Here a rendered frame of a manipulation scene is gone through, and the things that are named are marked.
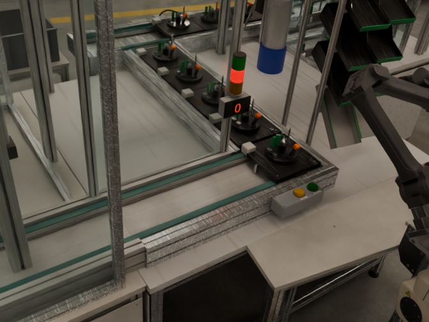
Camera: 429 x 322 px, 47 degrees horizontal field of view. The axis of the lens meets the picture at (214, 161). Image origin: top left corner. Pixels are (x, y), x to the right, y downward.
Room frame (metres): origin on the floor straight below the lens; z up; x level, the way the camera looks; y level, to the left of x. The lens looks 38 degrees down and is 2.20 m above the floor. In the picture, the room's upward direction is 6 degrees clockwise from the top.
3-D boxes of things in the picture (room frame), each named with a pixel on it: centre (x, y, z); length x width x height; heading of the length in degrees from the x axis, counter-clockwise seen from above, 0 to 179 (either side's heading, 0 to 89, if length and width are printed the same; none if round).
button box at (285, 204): (1.44, -0.34, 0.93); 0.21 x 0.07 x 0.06; 127
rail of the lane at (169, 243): (1.38, -0.15, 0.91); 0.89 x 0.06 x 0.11; 127
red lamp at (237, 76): (1.64, -0.05, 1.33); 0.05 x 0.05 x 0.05
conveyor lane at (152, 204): (1.50, -0.02, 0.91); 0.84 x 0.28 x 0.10; 127
